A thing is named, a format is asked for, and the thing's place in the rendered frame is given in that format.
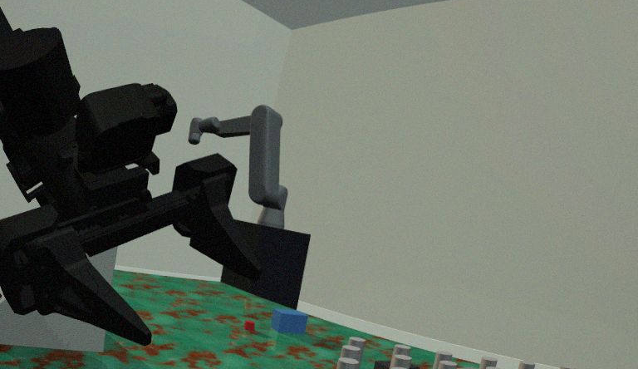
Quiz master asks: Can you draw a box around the blue block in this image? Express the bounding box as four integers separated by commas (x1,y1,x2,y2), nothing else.
271,308,308,335

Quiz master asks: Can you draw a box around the small red cube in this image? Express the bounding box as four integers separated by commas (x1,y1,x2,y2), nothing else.
244,320,255,331

